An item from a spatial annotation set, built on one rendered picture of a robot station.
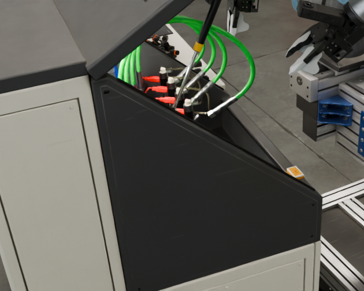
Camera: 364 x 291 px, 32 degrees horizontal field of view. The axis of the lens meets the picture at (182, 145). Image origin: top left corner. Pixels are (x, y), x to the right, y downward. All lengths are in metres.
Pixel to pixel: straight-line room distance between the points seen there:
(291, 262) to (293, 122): 2.15
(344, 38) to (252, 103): 2.63
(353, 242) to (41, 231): 1.59
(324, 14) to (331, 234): 1.45
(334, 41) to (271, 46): 3.41
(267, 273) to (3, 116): 0.91
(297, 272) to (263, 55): 3.07
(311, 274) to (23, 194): 0.92
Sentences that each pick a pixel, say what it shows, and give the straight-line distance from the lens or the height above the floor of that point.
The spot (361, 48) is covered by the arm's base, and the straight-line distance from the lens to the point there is 2.38.
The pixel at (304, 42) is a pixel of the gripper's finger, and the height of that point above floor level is 1.39.
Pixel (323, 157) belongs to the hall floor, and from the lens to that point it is 3.66.
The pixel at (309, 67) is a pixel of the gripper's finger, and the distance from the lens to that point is 1.59.
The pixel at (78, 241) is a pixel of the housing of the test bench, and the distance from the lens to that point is 1.58.
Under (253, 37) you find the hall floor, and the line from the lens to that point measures 5.13.
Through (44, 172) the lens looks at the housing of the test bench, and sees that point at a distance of 1.45.
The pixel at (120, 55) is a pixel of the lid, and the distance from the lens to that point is 1.33.
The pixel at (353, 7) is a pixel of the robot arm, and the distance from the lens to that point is 1.54.
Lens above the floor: 2.05
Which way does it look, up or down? 33 degrees down
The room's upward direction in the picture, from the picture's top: 5 degrees counter-clockwise
